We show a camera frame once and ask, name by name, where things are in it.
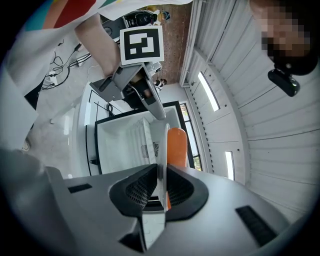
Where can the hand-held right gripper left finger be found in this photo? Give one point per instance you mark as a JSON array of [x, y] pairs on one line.
[[100, 212]]

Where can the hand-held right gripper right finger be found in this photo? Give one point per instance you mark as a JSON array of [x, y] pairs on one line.
[[225, 212]]

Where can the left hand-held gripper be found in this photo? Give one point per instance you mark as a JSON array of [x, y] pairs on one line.
[[141, 45]]

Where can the orange object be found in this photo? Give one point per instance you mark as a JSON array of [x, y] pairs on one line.
[[177, 147]]

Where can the white refrigerator compartment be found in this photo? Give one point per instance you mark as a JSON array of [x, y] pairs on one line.
[[120, 140]]

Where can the person's left forearm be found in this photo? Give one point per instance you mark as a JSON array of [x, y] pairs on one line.
[[100, 45]]

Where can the ceiling light panel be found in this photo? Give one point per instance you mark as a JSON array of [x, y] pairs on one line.
[[230, 165], [208, 91]]

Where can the black framed window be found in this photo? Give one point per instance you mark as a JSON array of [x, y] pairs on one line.
[[190, 140]]

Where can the white table with black lines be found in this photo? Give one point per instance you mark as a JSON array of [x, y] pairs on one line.
[[81, 125]]

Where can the white power strip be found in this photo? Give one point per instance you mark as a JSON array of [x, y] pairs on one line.
[[53, 77]]

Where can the person's white printed shirt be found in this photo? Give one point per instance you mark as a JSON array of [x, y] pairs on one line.
[[37, 50]]

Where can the person's head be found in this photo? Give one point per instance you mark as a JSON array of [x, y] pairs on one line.
[[282, 25]]

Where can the black head-mounted camera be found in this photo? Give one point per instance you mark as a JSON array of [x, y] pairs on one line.
[[283, 82]]

